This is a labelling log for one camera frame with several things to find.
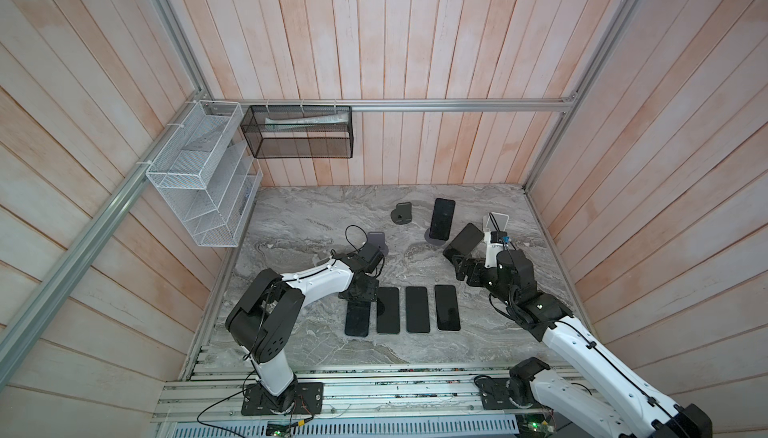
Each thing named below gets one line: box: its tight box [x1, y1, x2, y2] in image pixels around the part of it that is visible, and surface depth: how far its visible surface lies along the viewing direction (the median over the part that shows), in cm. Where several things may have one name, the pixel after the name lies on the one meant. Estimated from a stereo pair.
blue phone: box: [344, 301, 371, 337], surface depth 87 cm
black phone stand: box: [405, 286, 430, 333], surface depth 90 cm
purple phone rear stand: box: [429, 198, 456, 241], surface depth 100 cm
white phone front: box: [434, 284, 461, 331], surface depth 92 cm
